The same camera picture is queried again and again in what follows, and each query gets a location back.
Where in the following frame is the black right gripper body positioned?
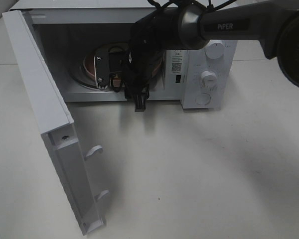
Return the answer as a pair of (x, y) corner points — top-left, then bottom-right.
(122, 45), (164, 112)

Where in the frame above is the white timer knob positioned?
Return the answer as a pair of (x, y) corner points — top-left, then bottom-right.
(200, 70), (217, 88)

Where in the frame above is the round door release button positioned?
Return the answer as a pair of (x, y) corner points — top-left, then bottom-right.
(195, 93), (211, 106)

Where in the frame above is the white microwave door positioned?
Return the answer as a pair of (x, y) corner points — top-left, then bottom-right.
(2, 10), (109, 235)

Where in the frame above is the pink round plate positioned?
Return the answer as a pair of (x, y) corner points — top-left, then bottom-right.
(83, 51), (162, 88)

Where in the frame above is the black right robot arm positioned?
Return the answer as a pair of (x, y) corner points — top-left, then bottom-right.
(122, 0), (299, 112)

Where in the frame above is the white microwave oven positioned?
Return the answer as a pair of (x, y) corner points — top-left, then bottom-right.
(3, 0), (237, 109)

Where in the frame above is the white upper microwave knob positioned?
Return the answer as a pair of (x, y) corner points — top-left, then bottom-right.
(205, 41), (225, 60)

